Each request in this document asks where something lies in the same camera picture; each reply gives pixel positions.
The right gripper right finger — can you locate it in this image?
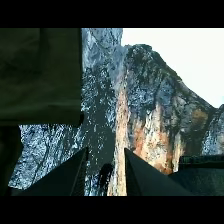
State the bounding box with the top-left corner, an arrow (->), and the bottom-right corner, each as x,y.
124,147 -> 193,197

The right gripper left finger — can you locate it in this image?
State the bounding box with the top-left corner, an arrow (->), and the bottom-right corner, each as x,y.
19,146 -> 90,197

